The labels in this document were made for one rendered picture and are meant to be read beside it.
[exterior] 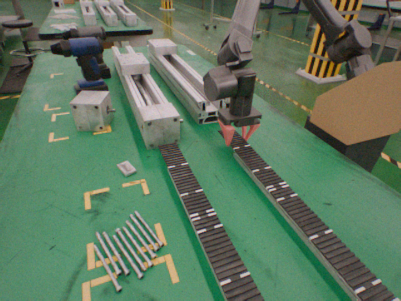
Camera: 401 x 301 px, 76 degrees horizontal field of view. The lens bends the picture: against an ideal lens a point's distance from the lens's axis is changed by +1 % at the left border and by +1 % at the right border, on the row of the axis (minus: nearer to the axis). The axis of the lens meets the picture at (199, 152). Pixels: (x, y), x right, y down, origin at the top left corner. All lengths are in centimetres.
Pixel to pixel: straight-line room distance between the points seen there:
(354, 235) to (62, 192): 64
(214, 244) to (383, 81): 62
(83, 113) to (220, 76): 45
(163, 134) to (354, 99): 55
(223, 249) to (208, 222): 6
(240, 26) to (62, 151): 58
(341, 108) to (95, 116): 75
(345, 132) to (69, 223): 78
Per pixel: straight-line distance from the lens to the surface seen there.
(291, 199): 58
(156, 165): 69
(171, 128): 73
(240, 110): 65
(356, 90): 86
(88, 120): 87
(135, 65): 108
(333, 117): 91
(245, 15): 73
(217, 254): 46
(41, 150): 85
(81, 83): 110
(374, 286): 52
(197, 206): 53
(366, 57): 99
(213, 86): 59
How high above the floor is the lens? 120
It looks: 35 degrees down
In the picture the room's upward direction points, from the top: 2 degrees clockwise
